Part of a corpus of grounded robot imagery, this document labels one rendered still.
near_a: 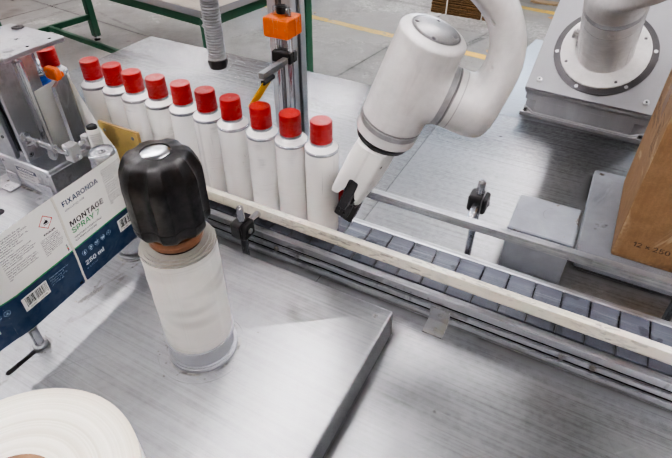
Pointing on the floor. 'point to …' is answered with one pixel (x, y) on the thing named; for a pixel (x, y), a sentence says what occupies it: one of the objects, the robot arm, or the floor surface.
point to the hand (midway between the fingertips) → (348, 206)
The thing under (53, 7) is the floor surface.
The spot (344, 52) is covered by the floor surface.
